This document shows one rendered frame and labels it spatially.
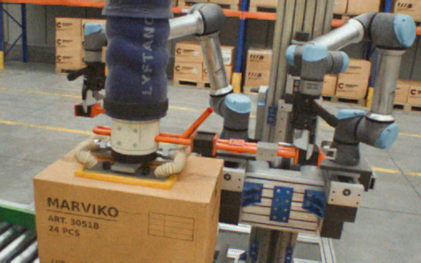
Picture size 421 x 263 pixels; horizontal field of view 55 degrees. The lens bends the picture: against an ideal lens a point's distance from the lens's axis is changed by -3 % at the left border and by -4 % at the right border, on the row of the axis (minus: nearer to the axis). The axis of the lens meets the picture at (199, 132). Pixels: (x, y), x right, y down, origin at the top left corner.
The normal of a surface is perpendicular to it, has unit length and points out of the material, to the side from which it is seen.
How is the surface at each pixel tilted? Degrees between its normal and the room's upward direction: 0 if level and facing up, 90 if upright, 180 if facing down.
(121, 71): 77
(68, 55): 84
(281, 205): 90
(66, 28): 91
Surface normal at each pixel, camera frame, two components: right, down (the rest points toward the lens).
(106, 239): -0.17, 0.28
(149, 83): 0.62, 0.00
